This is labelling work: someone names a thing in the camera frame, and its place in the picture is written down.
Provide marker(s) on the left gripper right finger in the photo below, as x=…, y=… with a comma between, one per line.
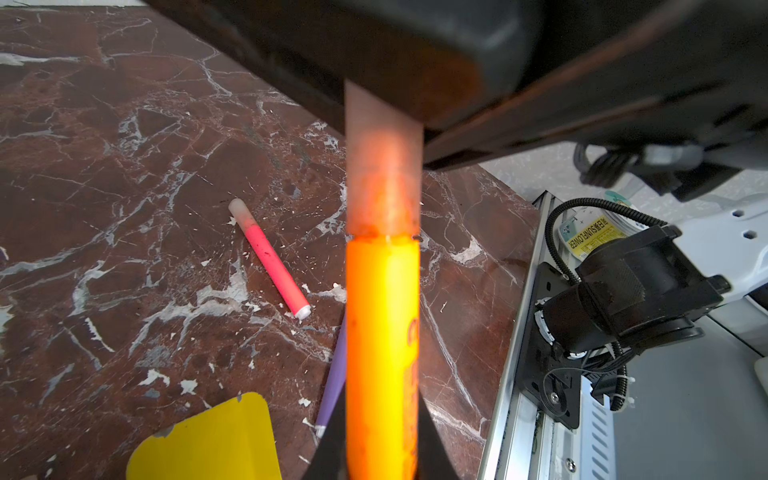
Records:
x=433, y=460

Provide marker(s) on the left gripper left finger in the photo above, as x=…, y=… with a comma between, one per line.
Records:
x=329, y=461

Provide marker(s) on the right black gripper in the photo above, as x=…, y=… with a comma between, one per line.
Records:
x=492, y=78

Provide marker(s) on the orange marker pen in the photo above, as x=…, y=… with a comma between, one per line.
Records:
x=384, y=150

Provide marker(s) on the pink marker pen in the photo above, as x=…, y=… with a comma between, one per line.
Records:
x=276, y=270

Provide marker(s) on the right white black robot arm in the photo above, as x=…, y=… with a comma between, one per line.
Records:
x=649, y=289

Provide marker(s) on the purple capped marker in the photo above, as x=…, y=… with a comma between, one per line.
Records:
x=334, y=382

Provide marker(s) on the yellow toy shovel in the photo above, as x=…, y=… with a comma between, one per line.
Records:
x=233, y=440

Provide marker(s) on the aluminium mounting rail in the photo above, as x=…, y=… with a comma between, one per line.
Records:
x=546, y=423

